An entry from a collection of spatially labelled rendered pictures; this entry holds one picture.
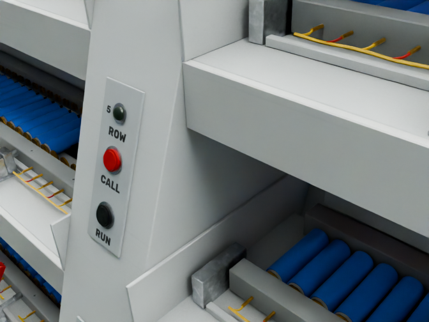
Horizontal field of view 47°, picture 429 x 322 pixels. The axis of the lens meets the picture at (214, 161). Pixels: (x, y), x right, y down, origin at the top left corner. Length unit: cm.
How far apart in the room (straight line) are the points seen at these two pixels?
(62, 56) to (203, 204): 16
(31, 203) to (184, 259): 21
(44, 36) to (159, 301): 23
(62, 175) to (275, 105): 30
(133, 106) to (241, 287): 16
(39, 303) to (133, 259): 31
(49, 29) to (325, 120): 26
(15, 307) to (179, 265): 36
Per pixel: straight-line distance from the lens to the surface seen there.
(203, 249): 38
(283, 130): 26
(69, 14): 42
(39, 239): 48
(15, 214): 52
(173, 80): 30
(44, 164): 54
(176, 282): 38
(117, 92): 34
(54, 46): 43
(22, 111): 68
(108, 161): 35
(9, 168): 58
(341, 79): 28
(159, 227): 34
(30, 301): 66
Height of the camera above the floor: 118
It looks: 19 degrees down
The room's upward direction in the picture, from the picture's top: 12 degrees clockwise
